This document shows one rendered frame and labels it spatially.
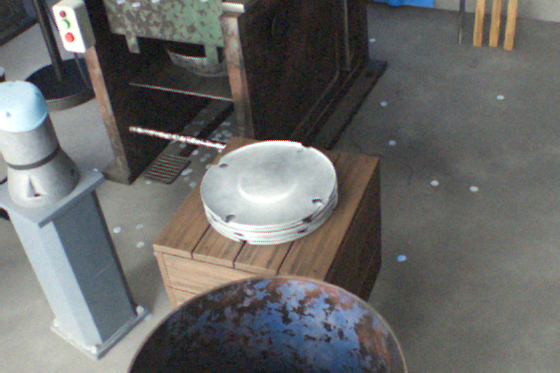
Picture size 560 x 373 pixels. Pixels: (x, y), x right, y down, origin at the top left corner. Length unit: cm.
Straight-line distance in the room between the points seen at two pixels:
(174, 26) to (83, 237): 63
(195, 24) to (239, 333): 88
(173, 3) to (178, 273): 72
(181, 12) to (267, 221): 68
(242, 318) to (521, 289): 82
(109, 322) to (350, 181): 68
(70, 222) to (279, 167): 46
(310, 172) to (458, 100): 107
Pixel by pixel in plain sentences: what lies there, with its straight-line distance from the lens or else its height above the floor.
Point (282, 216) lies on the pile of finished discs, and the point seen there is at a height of 40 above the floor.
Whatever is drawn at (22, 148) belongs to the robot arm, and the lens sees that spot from 145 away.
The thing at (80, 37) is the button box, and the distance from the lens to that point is 196.
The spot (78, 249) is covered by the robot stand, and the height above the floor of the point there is 32.
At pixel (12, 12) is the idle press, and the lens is 356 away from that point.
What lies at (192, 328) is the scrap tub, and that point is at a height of 42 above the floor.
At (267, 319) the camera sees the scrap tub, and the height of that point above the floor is 38.
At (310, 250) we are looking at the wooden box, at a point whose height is 35.
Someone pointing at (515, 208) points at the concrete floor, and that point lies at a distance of 204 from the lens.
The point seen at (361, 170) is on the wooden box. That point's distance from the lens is 158.
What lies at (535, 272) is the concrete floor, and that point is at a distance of 187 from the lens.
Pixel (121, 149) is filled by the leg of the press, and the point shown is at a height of 13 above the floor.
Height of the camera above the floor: 132
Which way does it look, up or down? 37 degrees down
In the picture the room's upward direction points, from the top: 8 degrees counter-clockwise
